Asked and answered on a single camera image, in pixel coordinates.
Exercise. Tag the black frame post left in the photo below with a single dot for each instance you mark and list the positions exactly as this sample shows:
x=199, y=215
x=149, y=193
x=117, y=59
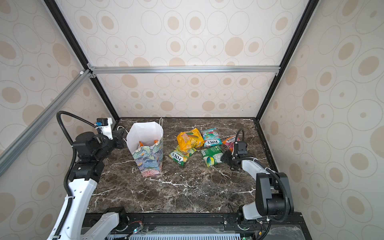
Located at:
x=77, y=49

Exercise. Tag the black frame post right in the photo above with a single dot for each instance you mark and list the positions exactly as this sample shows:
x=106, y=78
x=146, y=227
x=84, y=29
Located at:
x=302, y=25

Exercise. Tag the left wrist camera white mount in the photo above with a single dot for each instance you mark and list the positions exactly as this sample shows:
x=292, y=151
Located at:
x=104, y=127

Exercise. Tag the teal Fox's candy bag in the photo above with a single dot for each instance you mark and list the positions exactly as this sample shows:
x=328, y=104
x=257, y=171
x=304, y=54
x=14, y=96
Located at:
x=211, y=138

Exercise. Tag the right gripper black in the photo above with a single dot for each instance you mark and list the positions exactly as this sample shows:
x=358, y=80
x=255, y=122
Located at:
x=226, y=157

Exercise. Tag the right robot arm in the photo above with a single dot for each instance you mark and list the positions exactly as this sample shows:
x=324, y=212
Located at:
x=273, y=197

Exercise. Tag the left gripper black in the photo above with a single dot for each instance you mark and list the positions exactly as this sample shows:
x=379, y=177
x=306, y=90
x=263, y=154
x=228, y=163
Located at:
x=119, y=137

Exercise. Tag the horizontal aluminium rail back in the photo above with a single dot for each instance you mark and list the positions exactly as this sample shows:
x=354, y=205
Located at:
x=184, y=70

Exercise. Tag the green Fox's candy bag small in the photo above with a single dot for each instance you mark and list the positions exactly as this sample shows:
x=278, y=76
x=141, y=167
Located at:
x=181, y=157

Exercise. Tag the black frame post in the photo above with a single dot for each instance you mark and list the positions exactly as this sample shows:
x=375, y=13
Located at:
x=77, y=49
x=302, y=25

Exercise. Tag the aluminium rail left side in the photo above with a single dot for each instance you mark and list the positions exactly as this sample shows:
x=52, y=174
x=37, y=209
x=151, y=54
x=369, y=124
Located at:
x=25, y=138

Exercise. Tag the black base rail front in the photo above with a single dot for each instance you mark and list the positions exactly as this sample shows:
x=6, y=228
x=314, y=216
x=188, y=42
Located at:
x=207, y=226

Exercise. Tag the yellow snack bag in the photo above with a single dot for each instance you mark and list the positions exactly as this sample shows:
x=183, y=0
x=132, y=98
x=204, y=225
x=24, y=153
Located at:
x=190, y=139

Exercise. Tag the green snack bag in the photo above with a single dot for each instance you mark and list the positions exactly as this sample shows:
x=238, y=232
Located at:
x=212, y=156

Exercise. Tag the floral white paper bag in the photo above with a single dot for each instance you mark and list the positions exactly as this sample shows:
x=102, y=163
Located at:
x=148, y=158

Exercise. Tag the pink Fox's candy bag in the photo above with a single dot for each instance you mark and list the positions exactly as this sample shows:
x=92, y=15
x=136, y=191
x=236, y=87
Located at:
x=228, y=144

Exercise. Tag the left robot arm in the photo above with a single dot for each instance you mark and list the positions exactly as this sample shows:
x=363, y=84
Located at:
x=84, y=173

